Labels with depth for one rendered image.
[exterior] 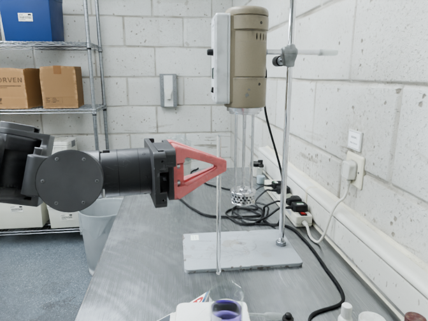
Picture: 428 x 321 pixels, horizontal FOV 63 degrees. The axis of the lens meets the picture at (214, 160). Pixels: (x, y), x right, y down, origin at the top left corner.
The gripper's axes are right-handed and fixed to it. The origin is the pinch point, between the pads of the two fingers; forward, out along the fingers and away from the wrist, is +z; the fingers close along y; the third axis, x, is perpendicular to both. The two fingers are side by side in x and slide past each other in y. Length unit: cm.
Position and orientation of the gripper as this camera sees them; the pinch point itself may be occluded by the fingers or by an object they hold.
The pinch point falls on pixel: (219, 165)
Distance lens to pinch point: 45.6
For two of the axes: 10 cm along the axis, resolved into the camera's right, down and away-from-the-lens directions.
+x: 0.0, 9.7, 2.3
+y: -2.9, -2.2, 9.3
